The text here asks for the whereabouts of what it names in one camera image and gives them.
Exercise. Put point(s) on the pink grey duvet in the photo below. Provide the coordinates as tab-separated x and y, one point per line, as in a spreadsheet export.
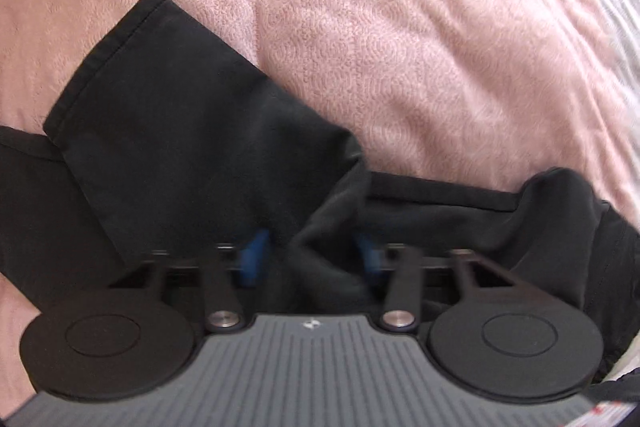
482	92

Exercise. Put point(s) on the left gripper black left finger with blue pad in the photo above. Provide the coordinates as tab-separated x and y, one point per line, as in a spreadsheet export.
141	330

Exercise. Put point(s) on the black garment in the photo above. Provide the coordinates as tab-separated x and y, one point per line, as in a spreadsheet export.
166	139

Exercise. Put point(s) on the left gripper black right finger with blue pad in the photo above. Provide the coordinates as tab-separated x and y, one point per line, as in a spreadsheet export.
485	329

